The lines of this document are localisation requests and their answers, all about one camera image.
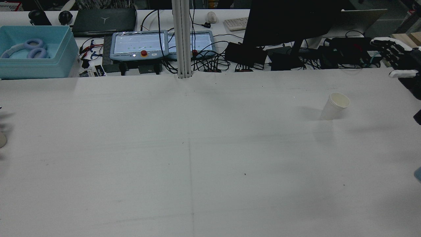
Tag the white grey right robot hand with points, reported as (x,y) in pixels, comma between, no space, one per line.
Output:
(409,62)

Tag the beige paper cup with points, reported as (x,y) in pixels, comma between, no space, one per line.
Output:
(2,140)

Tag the wooden board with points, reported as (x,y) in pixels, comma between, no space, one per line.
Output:
(408,39)

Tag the white flat panel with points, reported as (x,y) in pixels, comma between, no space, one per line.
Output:
(368,23)

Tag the white paper cup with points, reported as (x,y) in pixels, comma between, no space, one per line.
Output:
(332,110)

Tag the black Huawei monitor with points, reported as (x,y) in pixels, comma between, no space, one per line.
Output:
(289,23)

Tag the black square box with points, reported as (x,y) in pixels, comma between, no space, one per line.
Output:
(245,54)

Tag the black hub red ports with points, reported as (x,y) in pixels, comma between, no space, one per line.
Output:
(243,69)
(212,70)

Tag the white keyboard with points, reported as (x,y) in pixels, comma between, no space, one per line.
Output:
(236,23)

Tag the white computer mouse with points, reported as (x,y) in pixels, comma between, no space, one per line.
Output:
(211,17)

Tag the grey blue teach pendant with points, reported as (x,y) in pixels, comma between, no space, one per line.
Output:
(202,41)
(138,42)

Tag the white table cover sheet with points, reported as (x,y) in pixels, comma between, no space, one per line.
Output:
(210,158)

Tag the black power adapter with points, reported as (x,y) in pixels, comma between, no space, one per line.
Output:
(149,68)

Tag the black ribbed heatsink device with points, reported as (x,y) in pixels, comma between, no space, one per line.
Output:
(107,49)

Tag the black white labelled item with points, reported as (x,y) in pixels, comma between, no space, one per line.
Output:
(99,70)

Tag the black laptop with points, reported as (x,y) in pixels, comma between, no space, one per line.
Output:
(102,21)

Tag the red clip test leads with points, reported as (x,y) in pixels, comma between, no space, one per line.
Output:
(86,49)

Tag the black round device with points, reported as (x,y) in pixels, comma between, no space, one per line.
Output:
(65,17)

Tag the light blue storage box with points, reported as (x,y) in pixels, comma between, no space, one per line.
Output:
(39,65)

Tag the black cylindrical device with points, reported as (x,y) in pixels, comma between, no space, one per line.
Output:
(37,17)

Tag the purple headphones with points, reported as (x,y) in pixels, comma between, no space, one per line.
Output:
(34,42)

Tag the red white basket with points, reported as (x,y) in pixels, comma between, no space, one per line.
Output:
(10,6)

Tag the aluminium profile post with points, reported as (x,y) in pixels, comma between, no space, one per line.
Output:
(181,39)

